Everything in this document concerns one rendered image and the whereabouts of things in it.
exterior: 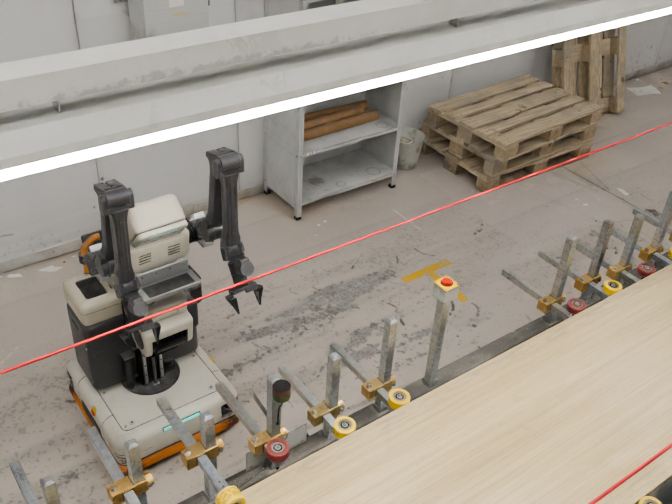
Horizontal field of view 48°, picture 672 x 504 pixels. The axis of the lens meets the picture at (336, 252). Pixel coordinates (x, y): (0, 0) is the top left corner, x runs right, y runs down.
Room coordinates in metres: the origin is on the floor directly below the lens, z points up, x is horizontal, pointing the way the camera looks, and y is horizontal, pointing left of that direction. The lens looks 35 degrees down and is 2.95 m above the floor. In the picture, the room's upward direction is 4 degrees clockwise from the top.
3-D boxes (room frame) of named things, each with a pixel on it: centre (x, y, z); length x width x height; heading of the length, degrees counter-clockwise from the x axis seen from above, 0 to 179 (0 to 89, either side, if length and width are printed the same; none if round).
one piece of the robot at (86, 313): (2.71, 0.91, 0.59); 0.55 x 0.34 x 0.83; 128
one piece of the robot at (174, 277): (2.41, 0.68, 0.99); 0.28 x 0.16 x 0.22; 128
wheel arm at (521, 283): (2.76, -0.93, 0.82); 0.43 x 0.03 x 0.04; 38
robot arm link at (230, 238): (2.41, 0.41, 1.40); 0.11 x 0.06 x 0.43; 128
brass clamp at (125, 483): (1.49, 0.59, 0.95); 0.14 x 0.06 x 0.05; 128
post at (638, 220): (3.04, -1.40, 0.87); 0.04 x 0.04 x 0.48; 38
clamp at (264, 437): (1.79, 0.19, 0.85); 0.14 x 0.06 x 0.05; 128
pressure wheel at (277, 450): (1.71, 0.15, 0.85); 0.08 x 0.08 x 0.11
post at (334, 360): (1.96, -0.02, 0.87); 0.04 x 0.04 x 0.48; 38
